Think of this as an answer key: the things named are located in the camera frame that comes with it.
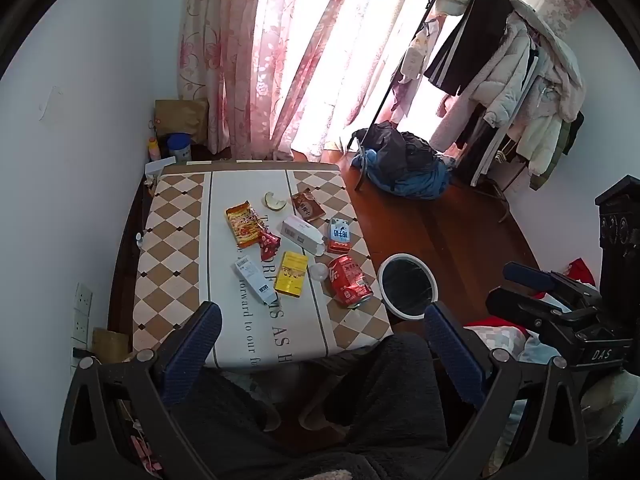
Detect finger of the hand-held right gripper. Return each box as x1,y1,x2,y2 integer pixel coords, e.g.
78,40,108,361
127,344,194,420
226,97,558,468
486,286,581,333
502,261,556,295

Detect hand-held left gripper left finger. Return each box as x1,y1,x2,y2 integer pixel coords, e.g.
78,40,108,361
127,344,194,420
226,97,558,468
56,301,223,480

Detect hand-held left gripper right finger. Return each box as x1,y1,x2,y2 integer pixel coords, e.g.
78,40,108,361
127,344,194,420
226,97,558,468
424,301,586,480

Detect white round trash bin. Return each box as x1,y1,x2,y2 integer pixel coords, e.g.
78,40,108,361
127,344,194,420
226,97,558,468
376,254,439,322

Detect small red foil wrapper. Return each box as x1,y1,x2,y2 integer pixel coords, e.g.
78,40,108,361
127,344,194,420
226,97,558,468
256,222,282,262

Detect white pink toothpaste box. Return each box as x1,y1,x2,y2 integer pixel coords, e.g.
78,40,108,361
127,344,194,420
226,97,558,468
279,215,325,257

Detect pastel checkered blanket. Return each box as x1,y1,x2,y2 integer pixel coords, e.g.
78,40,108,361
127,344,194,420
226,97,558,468
462,325,563,367

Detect red cloth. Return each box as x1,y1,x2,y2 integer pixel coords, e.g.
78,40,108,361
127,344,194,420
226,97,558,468
464,258,597,337

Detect brown cardboard box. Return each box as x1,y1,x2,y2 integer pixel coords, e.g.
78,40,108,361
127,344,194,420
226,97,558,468
90,327,134,364

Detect table with checkered cloth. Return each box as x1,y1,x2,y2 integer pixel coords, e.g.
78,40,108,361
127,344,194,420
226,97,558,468
131,162,394,372

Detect white blue slim box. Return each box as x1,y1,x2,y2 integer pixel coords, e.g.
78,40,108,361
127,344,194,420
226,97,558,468
230,257,277,307

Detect dark carved wooden furniture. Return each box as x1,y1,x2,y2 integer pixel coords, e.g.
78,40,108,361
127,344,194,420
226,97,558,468
594,175,640,343

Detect beige slipper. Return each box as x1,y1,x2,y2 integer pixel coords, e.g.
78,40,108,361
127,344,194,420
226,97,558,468
299,399,347,435
249,399,282,432

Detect dark wooden table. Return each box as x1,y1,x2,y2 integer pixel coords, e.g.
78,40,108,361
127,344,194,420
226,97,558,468
107,172,159,342

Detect yellow cardboard box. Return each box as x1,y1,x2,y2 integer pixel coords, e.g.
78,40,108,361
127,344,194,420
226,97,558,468
274,251,309,297

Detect crushed red soda can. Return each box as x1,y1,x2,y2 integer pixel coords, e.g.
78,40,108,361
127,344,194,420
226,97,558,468
327,254,375,309

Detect orange red snack packet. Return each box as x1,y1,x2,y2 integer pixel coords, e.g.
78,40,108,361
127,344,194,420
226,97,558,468
224,201,266,249

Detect pile of dark clothes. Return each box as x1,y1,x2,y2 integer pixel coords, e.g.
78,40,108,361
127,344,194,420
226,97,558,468
350,147,452,202

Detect brown snack packet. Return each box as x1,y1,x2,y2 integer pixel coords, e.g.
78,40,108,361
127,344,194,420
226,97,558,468
291,187,327,223

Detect dark grey garment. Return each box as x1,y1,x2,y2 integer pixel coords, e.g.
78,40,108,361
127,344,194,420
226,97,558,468
351,120,442,173

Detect flat white box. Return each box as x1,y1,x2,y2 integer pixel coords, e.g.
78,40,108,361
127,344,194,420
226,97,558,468
144,156,177,176

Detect blue round can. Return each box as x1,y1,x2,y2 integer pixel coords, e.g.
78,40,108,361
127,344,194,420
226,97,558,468
166,133,194,164

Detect hanging clothes on rack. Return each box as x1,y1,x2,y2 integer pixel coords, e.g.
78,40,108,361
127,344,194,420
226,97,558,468
392,0,586,192

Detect black clothes rack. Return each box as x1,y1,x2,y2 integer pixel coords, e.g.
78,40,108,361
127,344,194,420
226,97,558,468
354,0,512,224

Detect brown paper bag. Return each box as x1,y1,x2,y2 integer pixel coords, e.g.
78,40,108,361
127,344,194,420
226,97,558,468
154,98,210,147

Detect pink floral curtain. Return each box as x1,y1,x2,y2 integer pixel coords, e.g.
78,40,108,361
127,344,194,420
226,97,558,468
177,0,594,162

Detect white wall socket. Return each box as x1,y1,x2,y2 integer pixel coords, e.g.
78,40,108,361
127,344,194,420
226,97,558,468
73,282,94,342

